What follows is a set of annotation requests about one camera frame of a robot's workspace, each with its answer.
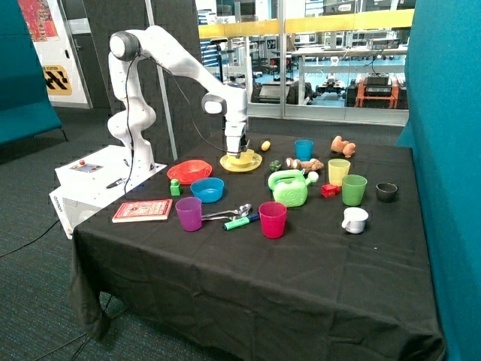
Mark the black marker pen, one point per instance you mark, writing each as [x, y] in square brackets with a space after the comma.
[116, 183]

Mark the orange plastic bowl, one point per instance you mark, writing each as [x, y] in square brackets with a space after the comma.
[193, 169]

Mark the orange plush teddy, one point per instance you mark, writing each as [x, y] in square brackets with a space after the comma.
[344, 147]

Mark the teal partition wall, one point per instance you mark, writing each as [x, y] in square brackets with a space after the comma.
[443, 130]

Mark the red toy block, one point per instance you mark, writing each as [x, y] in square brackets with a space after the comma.
[329, 190]

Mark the brown white plush dog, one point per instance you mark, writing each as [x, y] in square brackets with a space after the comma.
[305, 166]

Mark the black small cup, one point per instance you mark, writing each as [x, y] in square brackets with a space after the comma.
[386, 192]

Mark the green toy pepper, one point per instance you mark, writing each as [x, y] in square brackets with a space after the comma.
[275, 165]

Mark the yellow toy potato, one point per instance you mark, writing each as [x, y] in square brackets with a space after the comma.
[266, 145]

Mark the red poster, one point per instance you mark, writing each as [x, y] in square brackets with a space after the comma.
[39, 20]

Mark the red book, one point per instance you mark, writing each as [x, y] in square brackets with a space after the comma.
[140, 211]

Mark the metal spoon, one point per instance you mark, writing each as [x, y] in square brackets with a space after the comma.
[242, 209]
[223, 217]

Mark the green toy watering can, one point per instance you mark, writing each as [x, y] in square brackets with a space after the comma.
[289, 187]

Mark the black tablecloth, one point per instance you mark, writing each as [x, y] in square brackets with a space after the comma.
[316, 293]

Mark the white ceramic mug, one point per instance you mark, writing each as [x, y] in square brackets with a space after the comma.
[354, 220]

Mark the yellow plastic cup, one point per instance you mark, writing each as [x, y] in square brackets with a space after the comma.
[337, 170]

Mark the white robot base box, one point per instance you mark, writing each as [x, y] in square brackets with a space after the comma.
[82, 191]

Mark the orange plastic plate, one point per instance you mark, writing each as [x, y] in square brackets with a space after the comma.
[172, 173]

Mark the purple plastic cup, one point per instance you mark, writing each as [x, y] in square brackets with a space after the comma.
[189, 212]

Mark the blue plastic bowl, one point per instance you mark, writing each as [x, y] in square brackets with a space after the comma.
[208, 190]

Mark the green highlighter marker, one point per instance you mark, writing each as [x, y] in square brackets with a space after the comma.
[251, 218]

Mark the yellow plastic plate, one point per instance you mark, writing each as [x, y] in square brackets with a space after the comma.
[256, 162]

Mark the teal sofa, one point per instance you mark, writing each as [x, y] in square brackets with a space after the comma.
[25, 107]

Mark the blue plastic cup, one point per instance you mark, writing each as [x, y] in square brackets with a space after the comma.
[304, 149]

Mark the green toy block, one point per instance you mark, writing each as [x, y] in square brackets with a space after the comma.
[175, 187]

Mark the yellow plastic bowl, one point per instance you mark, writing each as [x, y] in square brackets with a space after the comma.
[245, 159]

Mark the pink plastic cup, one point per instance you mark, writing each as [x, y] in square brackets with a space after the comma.
[273, 219]

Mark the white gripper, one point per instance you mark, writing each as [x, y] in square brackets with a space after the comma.
[235, 136]

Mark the yellow black sign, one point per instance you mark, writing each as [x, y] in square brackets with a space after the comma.
[57, 80]

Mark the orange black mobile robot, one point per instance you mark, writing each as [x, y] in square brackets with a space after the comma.
[377, 90]

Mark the green plastic cup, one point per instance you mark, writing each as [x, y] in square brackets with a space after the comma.
[353, 189]

